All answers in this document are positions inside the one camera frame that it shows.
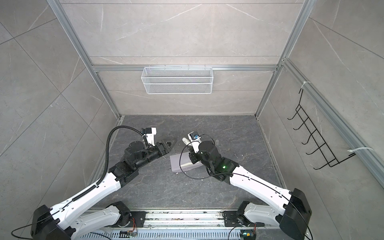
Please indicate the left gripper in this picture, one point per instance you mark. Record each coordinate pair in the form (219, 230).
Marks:
(160, 151)

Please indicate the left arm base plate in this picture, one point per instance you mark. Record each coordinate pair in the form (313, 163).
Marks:
(139, 217)

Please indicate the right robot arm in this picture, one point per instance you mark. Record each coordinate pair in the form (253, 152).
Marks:
(230, 172)

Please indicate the grey purple envelope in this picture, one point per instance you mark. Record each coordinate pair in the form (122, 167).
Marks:
(182, 162)

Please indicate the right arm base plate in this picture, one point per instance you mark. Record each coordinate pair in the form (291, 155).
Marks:
(230, 219)

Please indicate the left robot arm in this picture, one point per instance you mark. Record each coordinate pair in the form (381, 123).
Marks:
(68, 220)

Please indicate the white vented cable duct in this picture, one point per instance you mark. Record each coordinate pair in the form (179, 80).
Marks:
(165, 235)

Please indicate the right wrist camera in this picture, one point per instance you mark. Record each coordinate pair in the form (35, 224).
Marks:
(195, 140)

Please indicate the black wire hook rack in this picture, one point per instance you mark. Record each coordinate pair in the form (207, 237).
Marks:
(315, 136)

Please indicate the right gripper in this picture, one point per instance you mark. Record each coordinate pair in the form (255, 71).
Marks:
(193, 156)

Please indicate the white glue stick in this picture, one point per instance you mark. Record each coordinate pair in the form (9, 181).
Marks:
(186, 141)

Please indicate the aluminium rail frame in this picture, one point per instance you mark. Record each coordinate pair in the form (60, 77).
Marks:
(186, 220)

